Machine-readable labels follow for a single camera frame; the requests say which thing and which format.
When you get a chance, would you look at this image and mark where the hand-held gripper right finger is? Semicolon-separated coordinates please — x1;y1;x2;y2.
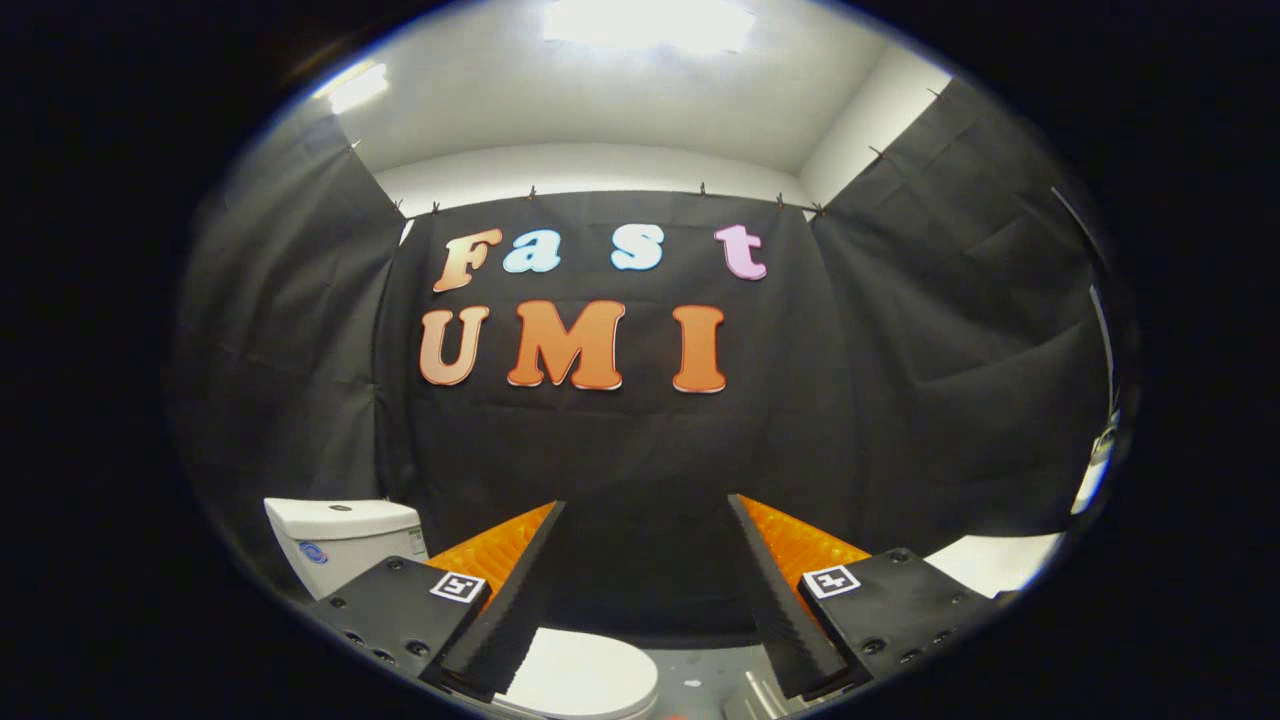
726;494;1007;701

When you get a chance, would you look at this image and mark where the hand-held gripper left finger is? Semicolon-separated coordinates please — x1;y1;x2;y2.
308;500;568;703

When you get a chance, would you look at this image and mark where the white toilet lid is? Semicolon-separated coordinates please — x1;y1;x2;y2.
495;628;661;720

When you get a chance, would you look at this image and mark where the white toilet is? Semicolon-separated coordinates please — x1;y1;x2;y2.
264;497;661;720

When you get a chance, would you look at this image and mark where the black backdrop cloth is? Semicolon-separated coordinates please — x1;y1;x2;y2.
170;80;1116;649

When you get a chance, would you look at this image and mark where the white drawer cabinet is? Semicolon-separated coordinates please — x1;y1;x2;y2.
722;533;1066;720

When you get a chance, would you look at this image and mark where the small ceiling light strip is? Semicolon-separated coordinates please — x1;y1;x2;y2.
315;62;391;114

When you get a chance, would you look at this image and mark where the large ceiling light panel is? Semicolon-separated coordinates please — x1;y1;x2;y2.
545;0;756;53

